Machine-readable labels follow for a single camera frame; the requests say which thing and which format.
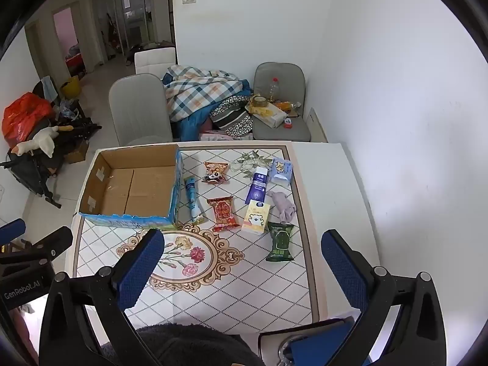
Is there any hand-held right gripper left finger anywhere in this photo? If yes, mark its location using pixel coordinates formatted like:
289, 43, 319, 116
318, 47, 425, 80
39, 229, 165, 366

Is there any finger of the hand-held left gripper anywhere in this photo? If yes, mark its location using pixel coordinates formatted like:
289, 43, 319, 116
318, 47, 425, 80
0, 219, 27, 245
8, 226, 74, 264

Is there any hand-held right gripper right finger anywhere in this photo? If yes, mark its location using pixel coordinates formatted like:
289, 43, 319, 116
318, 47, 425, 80
321, 229, 447, 366

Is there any green snack packet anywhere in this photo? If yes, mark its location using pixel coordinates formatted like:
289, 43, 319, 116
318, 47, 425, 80
266, 221, 296, 263

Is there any long blue tube packet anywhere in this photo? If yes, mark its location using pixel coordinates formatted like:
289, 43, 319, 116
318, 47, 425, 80
184, 175, 205, 225

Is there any red snack packet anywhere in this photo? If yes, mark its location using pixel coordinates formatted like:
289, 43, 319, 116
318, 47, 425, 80
207, 196, 241, 232

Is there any yellow tissue pack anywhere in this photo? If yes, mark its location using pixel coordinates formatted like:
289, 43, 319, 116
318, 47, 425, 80
241, 200, 271, 235

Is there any blue cracker packet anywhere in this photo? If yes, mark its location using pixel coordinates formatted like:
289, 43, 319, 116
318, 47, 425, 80
268, 158, 293, 187

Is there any purple and white tissue pack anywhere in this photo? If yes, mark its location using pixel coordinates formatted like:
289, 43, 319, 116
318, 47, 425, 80
245, 168, 272, 204

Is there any orange snack packet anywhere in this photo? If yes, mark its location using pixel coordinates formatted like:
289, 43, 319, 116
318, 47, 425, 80
203, 161, 229, 184

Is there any black stroller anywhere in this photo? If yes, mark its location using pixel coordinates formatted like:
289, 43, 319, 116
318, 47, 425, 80
0, 122, 102, 208

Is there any blue cloth item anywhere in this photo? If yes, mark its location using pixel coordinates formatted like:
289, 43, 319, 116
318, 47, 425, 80
258, 317, 372, 366

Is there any small purple cloth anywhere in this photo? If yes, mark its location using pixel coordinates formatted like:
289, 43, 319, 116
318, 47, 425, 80
266, 191, 297, 224

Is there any small cardboard box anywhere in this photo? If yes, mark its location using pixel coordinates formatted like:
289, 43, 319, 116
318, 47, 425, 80
65, 141, 90, 164

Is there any white plush goose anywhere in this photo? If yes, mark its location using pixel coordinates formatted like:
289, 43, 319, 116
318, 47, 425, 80
11, 126, 73, 158

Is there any person's dark clothing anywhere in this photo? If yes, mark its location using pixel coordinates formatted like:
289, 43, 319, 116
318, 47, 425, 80
135, 323, 265, 366

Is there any floral printed tablecloth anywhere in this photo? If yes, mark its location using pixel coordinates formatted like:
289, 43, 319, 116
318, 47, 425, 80
72, 143, 328, 323

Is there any red plastic bag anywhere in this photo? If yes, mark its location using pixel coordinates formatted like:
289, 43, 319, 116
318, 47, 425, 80
2, 92, 54, 142

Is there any pile of clothes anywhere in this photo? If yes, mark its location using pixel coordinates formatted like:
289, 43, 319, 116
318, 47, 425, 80
179, 80, 252, 142

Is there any pink cloth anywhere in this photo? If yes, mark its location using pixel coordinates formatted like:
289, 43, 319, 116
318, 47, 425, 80
198, 130, 233, 142

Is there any yellow bucket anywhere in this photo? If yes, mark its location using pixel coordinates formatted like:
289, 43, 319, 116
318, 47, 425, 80
61, 76, 81, 98

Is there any light grey dining chair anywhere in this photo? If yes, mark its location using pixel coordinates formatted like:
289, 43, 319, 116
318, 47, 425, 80
109, 73, 173, 146

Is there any white and yellow box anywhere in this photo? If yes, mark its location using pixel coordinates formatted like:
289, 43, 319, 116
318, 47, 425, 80
246, 103, 287, 128

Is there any black and white striped cloth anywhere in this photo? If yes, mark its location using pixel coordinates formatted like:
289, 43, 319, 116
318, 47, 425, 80
210, 97, 254, 138

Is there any plaid blanket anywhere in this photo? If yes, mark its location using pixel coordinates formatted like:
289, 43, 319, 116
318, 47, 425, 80
162, 65, 245, 123

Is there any grey cushioned chair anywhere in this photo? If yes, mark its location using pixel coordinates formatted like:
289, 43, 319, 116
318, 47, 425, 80
252, 62, 311, 142

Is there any white dining chair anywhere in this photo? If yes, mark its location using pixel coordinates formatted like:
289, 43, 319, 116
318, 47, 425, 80
134, 47, 177, 75

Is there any glass sliding door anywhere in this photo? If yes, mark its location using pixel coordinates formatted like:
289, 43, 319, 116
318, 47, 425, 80
91, 0, 153, 65

